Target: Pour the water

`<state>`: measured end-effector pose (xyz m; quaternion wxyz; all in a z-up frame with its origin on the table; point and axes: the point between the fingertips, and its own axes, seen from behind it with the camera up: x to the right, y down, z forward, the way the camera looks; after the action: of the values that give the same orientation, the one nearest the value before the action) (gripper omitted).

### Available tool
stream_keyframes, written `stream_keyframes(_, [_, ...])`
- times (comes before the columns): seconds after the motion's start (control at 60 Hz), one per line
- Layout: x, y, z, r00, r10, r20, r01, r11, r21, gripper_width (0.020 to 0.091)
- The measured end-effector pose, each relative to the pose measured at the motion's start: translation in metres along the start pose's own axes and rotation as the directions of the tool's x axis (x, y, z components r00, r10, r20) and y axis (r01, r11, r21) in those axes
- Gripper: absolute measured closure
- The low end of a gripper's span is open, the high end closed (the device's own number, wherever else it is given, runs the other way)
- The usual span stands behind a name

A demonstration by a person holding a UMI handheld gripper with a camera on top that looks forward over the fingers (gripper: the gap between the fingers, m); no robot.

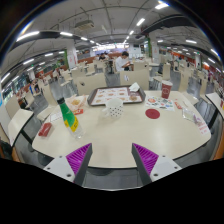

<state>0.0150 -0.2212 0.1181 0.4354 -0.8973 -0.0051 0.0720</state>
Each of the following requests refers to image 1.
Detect white polka dot mug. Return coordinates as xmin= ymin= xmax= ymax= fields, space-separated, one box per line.
xmin=102 ymin=97 xmax=124 ymax=118

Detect red flat packet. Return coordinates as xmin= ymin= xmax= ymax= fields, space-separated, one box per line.
xmin=37 ymin=122 xmax=54 ymax=138

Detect beige cafeteria chairs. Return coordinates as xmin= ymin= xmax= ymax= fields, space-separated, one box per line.
xmin=4 ymin=58 xmax=224 ymax=114

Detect ceiling air conditioner unit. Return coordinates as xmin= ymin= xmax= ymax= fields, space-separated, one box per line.
xmin=73 ymin=19 xmax=96 ymax=33

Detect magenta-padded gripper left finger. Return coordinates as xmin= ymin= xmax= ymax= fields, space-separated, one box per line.
xmin=43 ymin=142 xmax=94 ymax=187

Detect red paper cup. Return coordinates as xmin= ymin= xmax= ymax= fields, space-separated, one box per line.
xmin=160 ymin=80 xmax=174 ymax=100

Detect person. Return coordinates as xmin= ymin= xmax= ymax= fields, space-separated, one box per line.
xmin=115 ymin=50 xmax=132 ymax=72

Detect clear plastic wrapper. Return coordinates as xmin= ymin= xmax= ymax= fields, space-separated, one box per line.
xmin=182 ymin=107 xmax=198 ymax=123

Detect ceiling strip lights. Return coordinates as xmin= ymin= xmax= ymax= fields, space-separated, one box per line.
xmin=0 ymin=1 xmax=224 ymax=84

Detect beige cafeteria table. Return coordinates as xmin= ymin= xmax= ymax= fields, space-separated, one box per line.
xmin=7 ymin=108 xmax=35 ymax=148
xmin=205 ymin=92 xmax=224 ymax=121

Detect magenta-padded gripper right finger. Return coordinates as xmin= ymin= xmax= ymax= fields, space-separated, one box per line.
xmin=131 ymin=142 xmax=183 ymax=186

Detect flat round red coaster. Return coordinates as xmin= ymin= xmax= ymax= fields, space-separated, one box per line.
xmin=145 ymin=108 xmax=161 ymax=120

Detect colourful printed flyer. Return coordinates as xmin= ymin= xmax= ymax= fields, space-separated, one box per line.
xmin=145 ymin=95 xmax=176 ymax=112

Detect green drink bottle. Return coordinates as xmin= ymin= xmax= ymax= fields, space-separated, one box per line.
xmin=56 ymin=96 xmax=84 ymax=140

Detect clear bag of snacks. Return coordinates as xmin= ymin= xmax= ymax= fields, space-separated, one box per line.
xmin=65 ymin=94 xmax=88 ymax=113

